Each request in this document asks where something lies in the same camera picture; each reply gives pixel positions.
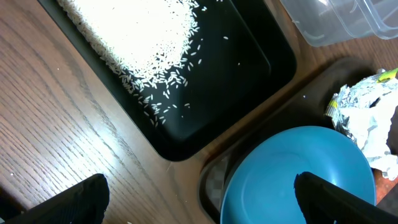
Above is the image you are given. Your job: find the clear plastic bin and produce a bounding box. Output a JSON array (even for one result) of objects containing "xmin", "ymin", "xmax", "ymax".
[{"xmin": 281, "ymin": 0, "xmax": 397, "ymax": 47}]

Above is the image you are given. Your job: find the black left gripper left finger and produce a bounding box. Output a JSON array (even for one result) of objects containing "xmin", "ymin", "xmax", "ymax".
[{"xmin": 4, "ymin": 174, "xmax": 109, "ymax": 224}]

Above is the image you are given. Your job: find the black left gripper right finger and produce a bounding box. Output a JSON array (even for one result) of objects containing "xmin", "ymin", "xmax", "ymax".
[{"xmin": 294, "ymin": 172, "xmax": 397, "ymax": 224}]

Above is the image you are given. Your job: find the dark blue plate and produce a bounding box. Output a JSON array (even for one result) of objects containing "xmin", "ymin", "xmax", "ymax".
[{"xmin": 220, "ymin": 126, "xmax": 376, "ymax": 224}]

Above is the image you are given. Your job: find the dark brown serving tray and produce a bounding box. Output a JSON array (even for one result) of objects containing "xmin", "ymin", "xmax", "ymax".
[{"xmin": 197, "ymin": 57, "xmax": 398, "ymax": 224}]

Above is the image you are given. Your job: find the crumpled foil wrapper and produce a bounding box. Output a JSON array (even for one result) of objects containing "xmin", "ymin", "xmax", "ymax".
[{"xmin": 325, "ymin": 68, "xmax": 397, "ymax": 180}]

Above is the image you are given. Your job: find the orange carrot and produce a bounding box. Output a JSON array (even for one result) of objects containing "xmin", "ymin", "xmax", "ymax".
[{"xmin": 373, "ymin": 169, "xmax": 397, "ymax": 204}]

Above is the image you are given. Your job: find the black waste tray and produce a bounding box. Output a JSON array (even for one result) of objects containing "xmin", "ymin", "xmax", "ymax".
[{"xmin": 41, "ymin": 0, "xmax": 297, "ymax": 161}]

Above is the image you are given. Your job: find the pile of white rice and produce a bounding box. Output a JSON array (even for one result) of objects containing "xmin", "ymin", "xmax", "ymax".
[{"xmin": 57, "ymin": 0, "xmax": 208, "ymax": 127}]

